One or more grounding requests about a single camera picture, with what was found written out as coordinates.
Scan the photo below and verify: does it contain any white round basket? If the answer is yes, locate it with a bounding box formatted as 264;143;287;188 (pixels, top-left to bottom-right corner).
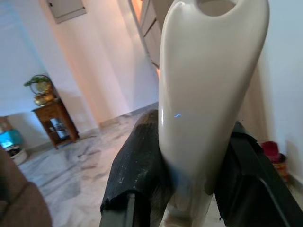
6;145;28;166

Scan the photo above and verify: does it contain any grey wall panel box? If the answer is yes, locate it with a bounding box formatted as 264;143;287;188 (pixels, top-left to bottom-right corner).
46;0;86;24

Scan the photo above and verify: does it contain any teal box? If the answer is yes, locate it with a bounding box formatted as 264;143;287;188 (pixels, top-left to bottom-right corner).
0;129;25;149

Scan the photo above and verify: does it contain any red and yellow basket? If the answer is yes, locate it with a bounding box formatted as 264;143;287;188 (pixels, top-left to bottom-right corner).
260;141;289;182

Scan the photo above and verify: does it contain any small wooden cabinet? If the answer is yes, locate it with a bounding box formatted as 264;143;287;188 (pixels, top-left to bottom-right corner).
32;98;80;150

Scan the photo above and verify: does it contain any cream plastic broom handle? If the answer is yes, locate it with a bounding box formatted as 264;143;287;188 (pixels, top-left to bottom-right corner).
158;0;270;227

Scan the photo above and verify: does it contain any gold ornament with green plant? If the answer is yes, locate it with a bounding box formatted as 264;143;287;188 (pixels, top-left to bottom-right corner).
23;74;59;106

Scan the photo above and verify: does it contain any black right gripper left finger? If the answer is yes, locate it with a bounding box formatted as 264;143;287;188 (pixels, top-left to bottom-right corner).
99;109;177;227

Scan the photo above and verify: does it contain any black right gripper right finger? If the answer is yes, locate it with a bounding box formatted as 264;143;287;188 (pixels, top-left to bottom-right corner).
214;120;303;227

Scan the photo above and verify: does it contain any brown cushioned sofa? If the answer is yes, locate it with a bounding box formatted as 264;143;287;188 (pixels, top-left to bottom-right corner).
0;148;53;227

